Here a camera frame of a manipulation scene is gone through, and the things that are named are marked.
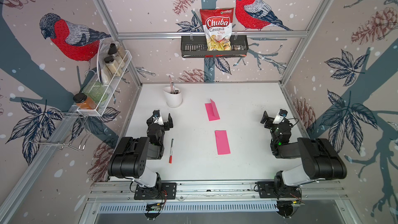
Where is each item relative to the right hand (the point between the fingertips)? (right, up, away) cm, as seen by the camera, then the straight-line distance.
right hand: (272, 111), depth 90 cm
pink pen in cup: (-63, +14, +14) cm, 66 cm away
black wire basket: (-47, +40, +4) cm, 62 cm away
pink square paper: (-36, -1, +8) cm, 36 cm away
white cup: (-61, +6, +10) cm, 63 cm away
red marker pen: (-60, -25, -6) cm, 65 cm away
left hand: (-65, 0, 0) cm, 65 cm away
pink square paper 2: (-30, -19, 0) cm, 36 cm away
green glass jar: (-93, +12, -19) cm, 95 cm away
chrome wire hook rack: (-93, -3, -34) cm, 99 cm away
